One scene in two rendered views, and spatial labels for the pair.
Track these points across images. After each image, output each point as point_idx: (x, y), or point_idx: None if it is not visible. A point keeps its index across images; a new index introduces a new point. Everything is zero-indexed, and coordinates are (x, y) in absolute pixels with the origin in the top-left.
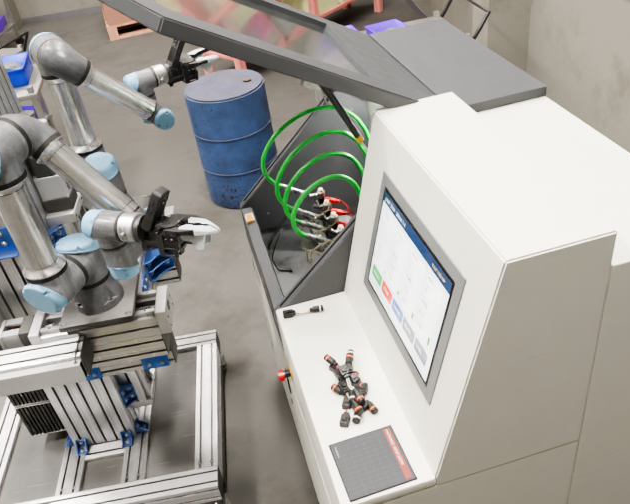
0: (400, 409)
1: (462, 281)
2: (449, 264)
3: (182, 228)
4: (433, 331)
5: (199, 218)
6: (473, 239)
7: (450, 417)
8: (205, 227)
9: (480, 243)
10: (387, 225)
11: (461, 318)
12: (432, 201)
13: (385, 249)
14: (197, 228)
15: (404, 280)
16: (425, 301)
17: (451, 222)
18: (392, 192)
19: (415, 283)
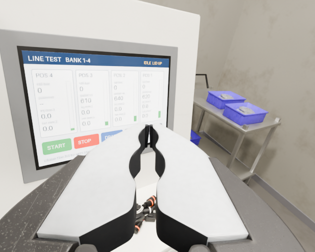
0: (146, 186)
1: (176, 49)
2: (161, 48)
3: (224, 206)
4: (162, 103)
5: (77, 173)
6: (175, 17)
7: (188, 130)
8: (170, 130)
9: (181, 16)
10: (51, 84)
11: (180, 72)
12: (121, 15)
13: (61, 109)
14: (189, 147)
15: (112, 105)
16: (146, 94)
17: (151, 19)
18: (42, 43)
19: (128, 93)
